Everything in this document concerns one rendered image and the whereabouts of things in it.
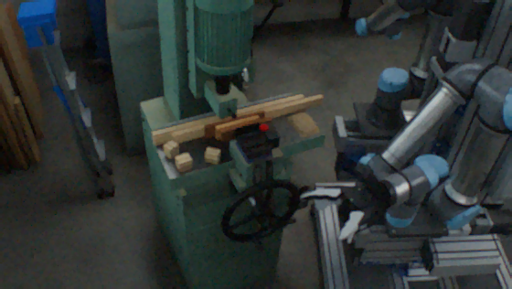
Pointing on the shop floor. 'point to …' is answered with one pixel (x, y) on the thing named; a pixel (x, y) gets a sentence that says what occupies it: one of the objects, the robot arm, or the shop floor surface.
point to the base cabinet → (213, 237)
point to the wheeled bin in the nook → (98, 43)
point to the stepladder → (65, 86)
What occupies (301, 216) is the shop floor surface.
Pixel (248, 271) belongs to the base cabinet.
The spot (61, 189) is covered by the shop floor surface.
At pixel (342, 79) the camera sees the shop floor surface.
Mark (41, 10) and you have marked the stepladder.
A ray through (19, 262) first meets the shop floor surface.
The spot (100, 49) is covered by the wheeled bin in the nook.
